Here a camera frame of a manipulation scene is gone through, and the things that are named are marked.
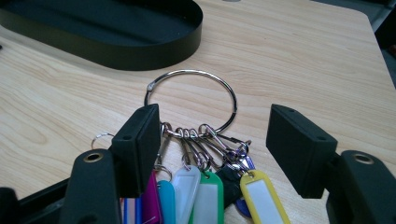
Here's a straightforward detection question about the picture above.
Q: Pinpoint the black oval tray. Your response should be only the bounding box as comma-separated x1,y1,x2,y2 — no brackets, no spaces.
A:
0,0,204,71

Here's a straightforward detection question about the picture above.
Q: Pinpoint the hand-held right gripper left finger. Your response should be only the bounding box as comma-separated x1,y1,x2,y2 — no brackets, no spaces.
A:
59,104,162,224

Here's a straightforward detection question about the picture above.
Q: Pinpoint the large metal key ring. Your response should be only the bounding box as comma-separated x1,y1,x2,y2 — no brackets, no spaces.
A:
143,68,238,134

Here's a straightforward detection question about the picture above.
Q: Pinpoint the bunch of coloured key tags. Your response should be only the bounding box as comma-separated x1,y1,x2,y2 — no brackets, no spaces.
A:
91,121,292,224

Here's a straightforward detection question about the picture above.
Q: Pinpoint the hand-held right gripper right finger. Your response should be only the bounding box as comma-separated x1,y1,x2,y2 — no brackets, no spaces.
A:
265,104,396,224

